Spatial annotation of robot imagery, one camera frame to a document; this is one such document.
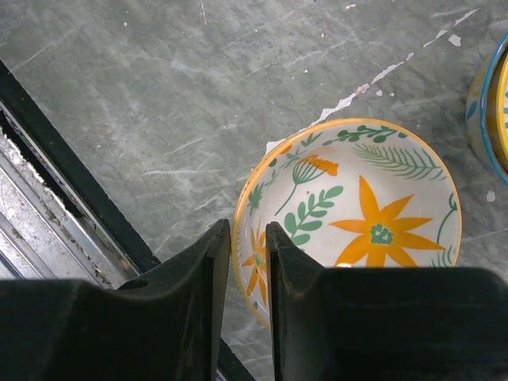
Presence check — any orange flower bowl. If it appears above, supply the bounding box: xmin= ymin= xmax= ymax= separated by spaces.
xmin=231 ymin=117 xmax=462 ymax=325

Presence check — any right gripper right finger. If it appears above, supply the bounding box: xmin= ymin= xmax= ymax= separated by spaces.
xmin=266 ymin=222 xmax=507 ymax=380

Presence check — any blue yellow patterned bowl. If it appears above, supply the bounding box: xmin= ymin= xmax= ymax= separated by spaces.
xmin=465 ymin=36 xmax=507 ymax=183

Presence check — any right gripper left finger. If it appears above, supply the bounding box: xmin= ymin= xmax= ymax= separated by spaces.
xmin=1 ymin=219 xmax=230 ymax=380

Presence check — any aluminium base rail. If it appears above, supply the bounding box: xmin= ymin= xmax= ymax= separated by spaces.
xmin=1 ymin=67 xmax=251 ymax=380

